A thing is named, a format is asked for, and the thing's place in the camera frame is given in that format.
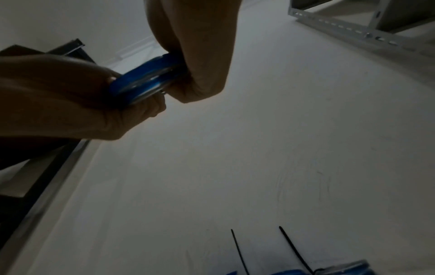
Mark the person's left hand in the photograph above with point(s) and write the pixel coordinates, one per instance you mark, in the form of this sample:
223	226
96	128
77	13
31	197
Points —
51	102

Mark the person's right hand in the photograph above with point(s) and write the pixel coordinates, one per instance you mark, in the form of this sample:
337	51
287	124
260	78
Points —
197	40

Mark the white perforated shelf upright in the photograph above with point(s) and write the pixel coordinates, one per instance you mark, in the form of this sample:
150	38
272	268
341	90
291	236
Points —
340	26

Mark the grey shelf board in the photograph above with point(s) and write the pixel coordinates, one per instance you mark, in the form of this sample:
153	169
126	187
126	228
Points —
407	13

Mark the black metal frame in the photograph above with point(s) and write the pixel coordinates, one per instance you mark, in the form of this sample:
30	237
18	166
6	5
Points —
13	214

